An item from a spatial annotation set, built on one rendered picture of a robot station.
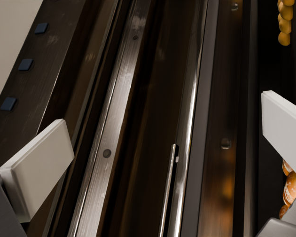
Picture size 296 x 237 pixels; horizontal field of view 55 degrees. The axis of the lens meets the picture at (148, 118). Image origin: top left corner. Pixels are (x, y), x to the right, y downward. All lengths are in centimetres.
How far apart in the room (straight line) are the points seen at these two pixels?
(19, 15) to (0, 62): 62
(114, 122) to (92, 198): 19
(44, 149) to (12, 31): 334
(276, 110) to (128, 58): 69
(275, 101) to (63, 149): 13
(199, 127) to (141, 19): 51
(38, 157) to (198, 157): 33
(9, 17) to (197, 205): 323
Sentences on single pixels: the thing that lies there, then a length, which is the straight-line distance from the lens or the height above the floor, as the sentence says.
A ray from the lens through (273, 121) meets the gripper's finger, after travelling 18.
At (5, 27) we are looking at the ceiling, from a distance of 344.
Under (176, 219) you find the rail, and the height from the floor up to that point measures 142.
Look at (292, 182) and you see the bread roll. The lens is 98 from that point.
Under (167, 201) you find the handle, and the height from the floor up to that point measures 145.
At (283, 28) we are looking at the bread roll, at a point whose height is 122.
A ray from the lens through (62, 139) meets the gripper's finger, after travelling 19.
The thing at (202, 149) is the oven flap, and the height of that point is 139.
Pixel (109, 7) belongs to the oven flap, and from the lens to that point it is 101.
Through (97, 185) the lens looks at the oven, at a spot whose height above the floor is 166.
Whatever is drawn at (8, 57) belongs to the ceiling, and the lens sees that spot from 339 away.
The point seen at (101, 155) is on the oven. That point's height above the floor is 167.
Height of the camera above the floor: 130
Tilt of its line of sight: 22 degrees up
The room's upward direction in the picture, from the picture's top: 90 degrees counter-clockwise
